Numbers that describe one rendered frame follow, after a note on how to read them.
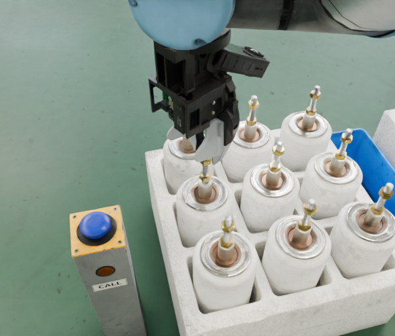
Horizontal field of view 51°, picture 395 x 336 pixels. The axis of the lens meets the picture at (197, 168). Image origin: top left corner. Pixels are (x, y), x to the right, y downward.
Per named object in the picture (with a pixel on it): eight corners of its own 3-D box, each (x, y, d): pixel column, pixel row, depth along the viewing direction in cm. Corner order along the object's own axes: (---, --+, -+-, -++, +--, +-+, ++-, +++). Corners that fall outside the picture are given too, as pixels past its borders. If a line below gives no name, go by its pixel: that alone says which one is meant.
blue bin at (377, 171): (415, 260, 88) (439, 228, 80) (368, 271, 87) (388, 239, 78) (350, 161, 108) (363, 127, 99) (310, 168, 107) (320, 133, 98)
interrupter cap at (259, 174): (298, 173, 72) (300, 170, 71) (288, 205, 67) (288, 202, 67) (257, 161, 74) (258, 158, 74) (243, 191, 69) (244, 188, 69)
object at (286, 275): (276, 328, 71) (294, 277, 58) (246, 283, 77) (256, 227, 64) (320, 303, 75) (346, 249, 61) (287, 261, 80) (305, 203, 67)
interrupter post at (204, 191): (202, 187, 70) (202, 174, 67) (214, 192, 69) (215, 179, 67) (195, 197, 68) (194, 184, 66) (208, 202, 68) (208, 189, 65)
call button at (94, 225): (113, 240, 55) (111, 231, 54) (83, 246, 55) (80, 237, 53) (110, 217, 58) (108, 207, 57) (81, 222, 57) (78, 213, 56)
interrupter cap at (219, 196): (195, 171, 72) (195, 169, 72) (235, 187, 70) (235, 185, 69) (173, 202, 68) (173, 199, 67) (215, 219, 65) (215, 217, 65)
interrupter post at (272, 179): (280, 179, 71) (283, 165, 69) (276, 189, 70) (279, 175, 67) (267, 175, 72) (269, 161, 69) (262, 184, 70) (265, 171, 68)
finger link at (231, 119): (207, 137, 58) (202, 83, 52) (216, 132, 59) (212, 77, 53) (231, 151, 55) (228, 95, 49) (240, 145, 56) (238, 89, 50)
